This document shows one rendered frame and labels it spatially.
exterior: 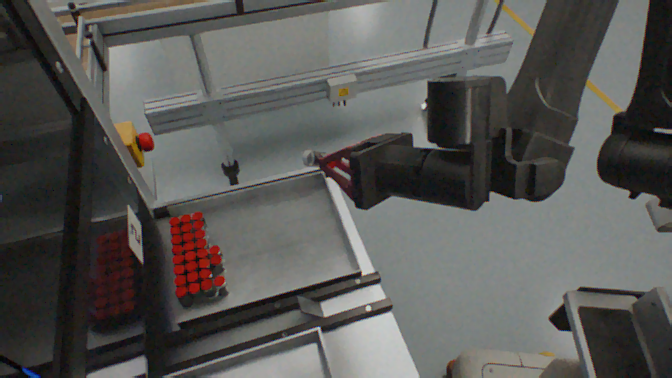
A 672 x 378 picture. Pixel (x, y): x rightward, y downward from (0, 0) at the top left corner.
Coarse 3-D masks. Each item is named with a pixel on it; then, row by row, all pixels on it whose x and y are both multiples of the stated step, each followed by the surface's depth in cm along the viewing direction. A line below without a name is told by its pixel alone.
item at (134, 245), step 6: (132, 216) 73; (132, 222) 72; (138, 222) 76; (138, 228) 75; (132, 234) 70; (132, 240) 69; (132, 246) 69; (138, 246) 72; (138, 252) 71; (138, 258) 70
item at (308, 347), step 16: (304, 336) 73; (320, 336) 72; (256, 352) 72; (272, 352) 74; (288, 352) 74; (304, 352) 74; (320, 352) 74; (192, 368) 69; (208, 368) 70; (224, 368) 72; (240, 368) 72; (256, 368) 72; (272, 368) 72; (288, 368) 72; (304, 368) 72; (320, 368) 72
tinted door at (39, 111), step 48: (0, 0) 47; (0, 48) 44; (0, 96) 42; (48, 96) 54; (0, 144) 40; (48, 144) 50; (0, 192) 38; (48, 192) 47; (0, 240) 36; (48, 240) 44; (0, 288) 34; (48, 288) 42; (0, 336) 33; (48, 336) 40
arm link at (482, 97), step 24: (432, 96) 39; (456, 96) 38; (480, 96) 38; (504, 96) 40; (432, 120) 40; (456, 120) 38; (480, 120) 38; (504, 120) 41; (456, 144) 39; (504, 144) 41; (504, 168) 41; (528, 168) 40; (552, 168) 40; (504, 192) 42; (528, 192) 41; (552, 192) 41
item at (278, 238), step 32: (256, 192) 93; (288, 192) 95; (320, 192) 95; (224, 224) 90; (256, 224) 90; (288, 224) 90; (320, 224) 90; (224, 256) 85; (256, 256) 85; (288, 256) 85; (320, 256) 85; (352, 256) 84; (256, 288) 81; (288, 288) 81; (192, 320) 74
